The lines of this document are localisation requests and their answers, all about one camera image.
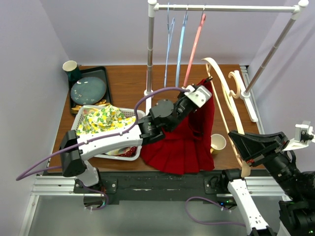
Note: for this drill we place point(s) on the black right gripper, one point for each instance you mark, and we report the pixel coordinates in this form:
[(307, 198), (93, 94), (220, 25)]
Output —
[(251, 145)]

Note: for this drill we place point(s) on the yellow mug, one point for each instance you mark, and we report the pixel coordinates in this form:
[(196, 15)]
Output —
[(218, 143)]

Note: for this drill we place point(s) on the pastel floral skirt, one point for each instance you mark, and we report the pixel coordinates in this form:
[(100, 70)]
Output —
[(118, 152)]

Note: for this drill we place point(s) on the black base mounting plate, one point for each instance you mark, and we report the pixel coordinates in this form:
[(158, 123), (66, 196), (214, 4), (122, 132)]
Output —
[(115, 187)]

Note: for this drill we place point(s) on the blue wire hanger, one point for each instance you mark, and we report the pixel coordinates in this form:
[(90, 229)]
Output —
[(170, 28)]

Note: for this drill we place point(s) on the plain red garment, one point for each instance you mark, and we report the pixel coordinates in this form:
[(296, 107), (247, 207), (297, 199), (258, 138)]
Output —
[(186, 149)]

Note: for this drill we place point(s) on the dark green cup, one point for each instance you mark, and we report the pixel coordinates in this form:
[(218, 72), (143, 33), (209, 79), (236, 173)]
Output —
[(72, 70)]

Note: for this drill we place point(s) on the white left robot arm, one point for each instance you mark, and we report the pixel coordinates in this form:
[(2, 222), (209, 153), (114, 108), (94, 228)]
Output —
[(162, 118)]

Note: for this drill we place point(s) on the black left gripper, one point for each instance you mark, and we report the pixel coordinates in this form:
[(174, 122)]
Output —
[(181, 94)]

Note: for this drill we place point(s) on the pink plastic hanger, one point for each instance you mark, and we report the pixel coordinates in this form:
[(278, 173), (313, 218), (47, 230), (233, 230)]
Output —
[(196, 40)]

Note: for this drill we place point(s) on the yellow lemon print garment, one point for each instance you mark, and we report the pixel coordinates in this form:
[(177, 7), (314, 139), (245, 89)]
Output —
[(106, 119)]

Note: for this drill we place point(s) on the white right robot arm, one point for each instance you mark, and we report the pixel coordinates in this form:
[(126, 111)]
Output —
[(276, 153)]

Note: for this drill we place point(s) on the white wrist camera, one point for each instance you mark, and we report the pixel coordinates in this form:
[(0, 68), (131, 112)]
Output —
[(198, 94), (303, 137)]

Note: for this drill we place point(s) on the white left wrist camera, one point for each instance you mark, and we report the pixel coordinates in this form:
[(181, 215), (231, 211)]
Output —
[(198, 94)]

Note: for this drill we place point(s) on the gold cutlery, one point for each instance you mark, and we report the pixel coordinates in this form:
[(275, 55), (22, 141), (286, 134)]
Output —
[(76, 108)]

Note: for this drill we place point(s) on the light wooden hanger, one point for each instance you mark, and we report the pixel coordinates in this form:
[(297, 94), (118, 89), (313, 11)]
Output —
[(230, 96)]

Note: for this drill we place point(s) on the light blue plastic hanger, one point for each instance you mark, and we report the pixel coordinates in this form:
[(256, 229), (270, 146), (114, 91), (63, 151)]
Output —
[(181, 42)]

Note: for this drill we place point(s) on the white plastic mesh basket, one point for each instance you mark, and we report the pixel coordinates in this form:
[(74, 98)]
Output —
[(89, 108)]

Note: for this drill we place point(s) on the silver white clothes rack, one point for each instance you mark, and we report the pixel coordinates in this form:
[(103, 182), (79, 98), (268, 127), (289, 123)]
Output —
[(296, 10)]

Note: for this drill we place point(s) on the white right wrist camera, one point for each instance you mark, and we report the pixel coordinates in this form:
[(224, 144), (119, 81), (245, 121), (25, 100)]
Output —
[(303, 137)]

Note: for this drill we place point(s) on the red polka dot skirt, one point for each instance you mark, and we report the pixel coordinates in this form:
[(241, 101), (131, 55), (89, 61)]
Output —
[(129, 152)]

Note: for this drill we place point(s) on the black tray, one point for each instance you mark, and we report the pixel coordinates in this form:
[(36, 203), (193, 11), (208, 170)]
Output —
[(100, 72)]

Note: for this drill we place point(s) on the teal ceramic plate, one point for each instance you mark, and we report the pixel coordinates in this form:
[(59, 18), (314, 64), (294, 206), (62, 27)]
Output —
[(88, 91)]

